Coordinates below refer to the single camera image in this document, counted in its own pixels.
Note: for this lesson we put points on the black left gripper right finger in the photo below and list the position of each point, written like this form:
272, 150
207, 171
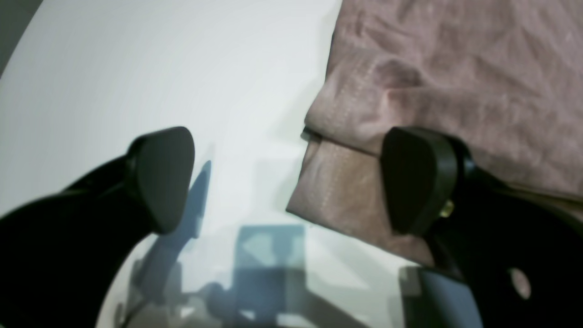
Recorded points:
520, 258

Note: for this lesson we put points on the mauve T-shirt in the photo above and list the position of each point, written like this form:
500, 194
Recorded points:
505, 76

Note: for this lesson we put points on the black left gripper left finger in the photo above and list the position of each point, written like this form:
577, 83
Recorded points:
60, 253

